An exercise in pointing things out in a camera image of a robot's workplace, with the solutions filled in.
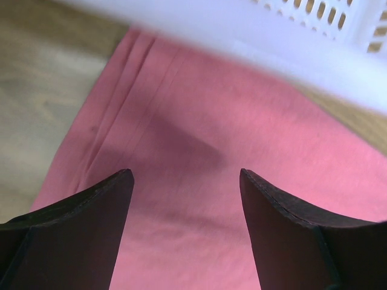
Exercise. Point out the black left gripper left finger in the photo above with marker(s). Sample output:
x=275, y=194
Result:
x=70, y=244

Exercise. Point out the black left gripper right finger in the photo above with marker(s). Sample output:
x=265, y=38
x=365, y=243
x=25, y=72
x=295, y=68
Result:
x=297, y=245

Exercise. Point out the white plastic laundry basket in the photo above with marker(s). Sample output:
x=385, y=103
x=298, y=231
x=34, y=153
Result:
x=338, y=47

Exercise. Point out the dusty red t-shirt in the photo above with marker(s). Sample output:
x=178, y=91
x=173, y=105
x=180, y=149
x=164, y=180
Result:
x=185, y=123

